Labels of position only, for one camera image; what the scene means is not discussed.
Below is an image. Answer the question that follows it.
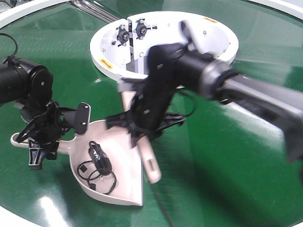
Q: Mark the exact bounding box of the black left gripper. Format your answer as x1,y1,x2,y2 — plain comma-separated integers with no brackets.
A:
16,100,91,170

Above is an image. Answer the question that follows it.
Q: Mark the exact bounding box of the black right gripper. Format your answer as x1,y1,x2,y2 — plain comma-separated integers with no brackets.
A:
106,44,189,146

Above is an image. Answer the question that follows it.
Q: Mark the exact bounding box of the black usb cable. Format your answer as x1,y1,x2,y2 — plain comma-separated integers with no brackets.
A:
77,140,117,195

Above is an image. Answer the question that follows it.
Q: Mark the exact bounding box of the pink plastic dustpan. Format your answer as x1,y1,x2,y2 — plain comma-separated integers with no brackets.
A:
10,119,144,207

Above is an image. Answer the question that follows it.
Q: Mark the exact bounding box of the pink hand broom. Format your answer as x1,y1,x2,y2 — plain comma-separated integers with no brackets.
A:
121,91,161,184

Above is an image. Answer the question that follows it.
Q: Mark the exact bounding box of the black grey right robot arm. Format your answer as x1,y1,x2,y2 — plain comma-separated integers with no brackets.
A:
106,21,303,162

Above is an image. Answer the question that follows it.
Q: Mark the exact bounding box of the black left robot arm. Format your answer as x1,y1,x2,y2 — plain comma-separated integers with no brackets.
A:
0,45,90,170

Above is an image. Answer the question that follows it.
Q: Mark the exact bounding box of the white outer conveyor rim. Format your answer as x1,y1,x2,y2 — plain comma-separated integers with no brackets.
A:
0,0,303,28

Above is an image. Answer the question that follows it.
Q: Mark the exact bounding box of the orange warning sticker left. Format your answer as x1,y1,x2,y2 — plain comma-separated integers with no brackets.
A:
99,58,114,70

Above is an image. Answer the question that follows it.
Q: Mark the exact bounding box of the orange warning sticker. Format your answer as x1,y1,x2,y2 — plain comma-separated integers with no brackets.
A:
99,58,114,70
204,17,218,23

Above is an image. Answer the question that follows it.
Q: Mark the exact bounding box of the orange warning sticker right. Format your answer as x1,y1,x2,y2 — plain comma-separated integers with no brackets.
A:
204,17,218,23

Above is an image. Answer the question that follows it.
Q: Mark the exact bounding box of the far metal roller strip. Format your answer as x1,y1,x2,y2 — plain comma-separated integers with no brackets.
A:
70,0,120,23

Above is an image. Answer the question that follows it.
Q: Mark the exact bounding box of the white central conveyor ring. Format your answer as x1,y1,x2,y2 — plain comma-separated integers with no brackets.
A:
89,11,239,81

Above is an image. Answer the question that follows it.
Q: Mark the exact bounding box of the left black bearing mount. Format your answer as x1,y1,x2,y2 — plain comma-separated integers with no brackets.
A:
116,24,130,46

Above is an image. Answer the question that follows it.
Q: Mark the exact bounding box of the black bearing mount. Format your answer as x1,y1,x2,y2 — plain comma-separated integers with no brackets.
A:
116,24,130,46
135,18,158,40

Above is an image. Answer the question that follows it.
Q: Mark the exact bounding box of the right black bearing mount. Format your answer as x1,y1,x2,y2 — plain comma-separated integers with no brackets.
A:
135,18,158,40

